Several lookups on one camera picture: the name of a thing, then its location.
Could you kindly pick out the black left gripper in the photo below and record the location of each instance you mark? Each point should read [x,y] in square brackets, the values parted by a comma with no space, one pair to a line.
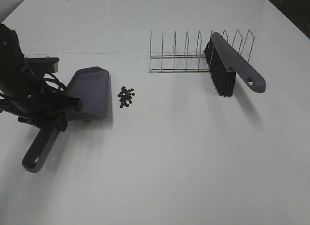
[34,96]

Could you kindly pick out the grey plastic dustpan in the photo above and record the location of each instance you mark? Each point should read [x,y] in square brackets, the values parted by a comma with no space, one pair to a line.
[91,85]

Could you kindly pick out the pile of coffee beans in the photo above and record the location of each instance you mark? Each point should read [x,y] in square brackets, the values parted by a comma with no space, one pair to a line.
[125,96]

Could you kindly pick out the grey hand brush black bristles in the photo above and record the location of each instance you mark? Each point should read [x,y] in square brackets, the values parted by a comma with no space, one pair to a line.
[225,63]

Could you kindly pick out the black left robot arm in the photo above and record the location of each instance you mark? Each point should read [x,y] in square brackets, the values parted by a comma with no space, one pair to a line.
[10,51]

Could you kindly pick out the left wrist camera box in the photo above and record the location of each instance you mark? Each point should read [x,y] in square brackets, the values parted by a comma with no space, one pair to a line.
[43,65]

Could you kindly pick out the metal wire rack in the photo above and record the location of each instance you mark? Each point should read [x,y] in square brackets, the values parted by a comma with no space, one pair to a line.
[190,58]

